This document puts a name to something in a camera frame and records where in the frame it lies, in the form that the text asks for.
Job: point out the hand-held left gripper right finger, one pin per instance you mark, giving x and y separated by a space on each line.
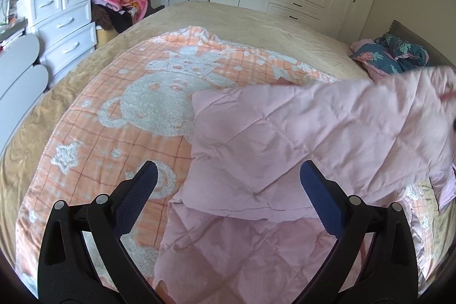
320 197

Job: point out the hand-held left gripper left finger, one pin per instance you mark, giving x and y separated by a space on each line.
137 190

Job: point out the pink quilted duvet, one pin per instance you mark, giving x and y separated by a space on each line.
285 133

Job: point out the dark clothes pile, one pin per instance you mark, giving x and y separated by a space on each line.
114 17

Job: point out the orange checked blanket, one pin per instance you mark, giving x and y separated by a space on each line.
117 118

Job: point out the white oval board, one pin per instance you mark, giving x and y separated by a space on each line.
19 56
21 97

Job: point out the blue floral quilt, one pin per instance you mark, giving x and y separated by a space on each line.
395 53

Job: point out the white drawer chest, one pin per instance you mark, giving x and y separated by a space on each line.
60 26

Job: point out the grey padded headboard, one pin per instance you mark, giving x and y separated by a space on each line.
434 53

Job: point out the bed with tan sheet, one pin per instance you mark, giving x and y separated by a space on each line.
249 19

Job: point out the cluttered grey desk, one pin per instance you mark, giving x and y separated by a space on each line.
10 33

